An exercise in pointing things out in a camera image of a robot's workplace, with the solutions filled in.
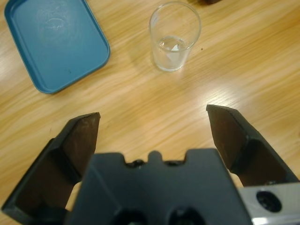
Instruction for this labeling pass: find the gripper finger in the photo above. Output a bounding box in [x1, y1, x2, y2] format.
[1, 112, 101, 225]
[205, 104, 300, 188]

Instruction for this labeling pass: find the clear drinking glass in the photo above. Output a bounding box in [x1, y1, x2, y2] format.
[149, 1, 202, 73]

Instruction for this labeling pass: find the blue plastic tray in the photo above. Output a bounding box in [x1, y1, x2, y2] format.
[4, 0, 111, 95]

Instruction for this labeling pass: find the chrome drip tray black base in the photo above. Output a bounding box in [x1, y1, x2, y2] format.
[188, 0, 223, 5]

